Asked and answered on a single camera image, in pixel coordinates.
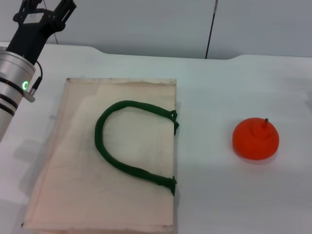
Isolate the thin black rod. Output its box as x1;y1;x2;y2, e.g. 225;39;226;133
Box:
205;0;218;59

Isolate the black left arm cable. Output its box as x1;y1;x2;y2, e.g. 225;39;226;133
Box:
24;60;44;102

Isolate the cream handbag with green handle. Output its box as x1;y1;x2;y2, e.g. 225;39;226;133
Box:
21;78;180;234

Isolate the orange toy fruit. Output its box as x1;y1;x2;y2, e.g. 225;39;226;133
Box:
232;117;280;161

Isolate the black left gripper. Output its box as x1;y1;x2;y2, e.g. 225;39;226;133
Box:
5;0;77;64

